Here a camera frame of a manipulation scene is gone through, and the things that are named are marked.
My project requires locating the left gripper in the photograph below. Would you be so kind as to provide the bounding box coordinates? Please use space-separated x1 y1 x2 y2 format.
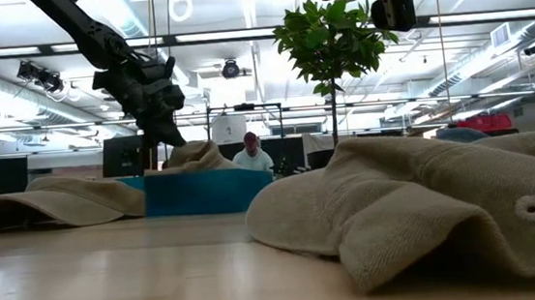
90 54 190 155

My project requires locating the blue denim cap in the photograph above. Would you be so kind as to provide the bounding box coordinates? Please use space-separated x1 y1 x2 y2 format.
434 124 490 146

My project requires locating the black box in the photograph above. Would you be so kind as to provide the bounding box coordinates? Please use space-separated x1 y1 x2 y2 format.
100 135 147 180

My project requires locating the white sign board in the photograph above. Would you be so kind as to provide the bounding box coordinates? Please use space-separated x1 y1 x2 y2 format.
209 114 249 145

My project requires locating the green artificial plant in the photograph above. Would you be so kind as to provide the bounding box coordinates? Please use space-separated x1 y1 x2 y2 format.
269 0 408 154

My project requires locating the blue plastic tray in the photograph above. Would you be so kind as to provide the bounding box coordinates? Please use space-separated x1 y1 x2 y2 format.
118 164 277 224

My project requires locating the round black ceiling lamp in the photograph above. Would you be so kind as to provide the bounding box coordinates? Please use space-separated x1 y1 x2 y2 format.
220 58 242 80

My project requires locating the person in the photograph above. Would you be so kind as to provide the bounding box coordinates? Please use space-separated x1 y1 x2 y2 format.
229 130 275 174

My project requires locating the ceiling air vent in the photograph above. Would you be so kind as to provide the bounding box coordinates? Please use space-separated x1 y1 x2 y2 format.
489 22 513 48

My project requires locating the red crate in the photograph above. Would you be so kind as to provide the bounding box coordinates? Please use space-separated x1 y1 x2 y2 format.
456 112 514 135

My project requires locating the white hanging ring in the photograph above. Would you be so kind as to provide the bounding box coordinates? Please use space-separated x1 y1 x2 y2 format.
167 0 194 23

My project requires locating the thin hanging cord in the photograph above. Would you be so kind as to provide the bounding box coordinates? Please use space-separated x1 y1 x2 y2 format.
433 0 454 124

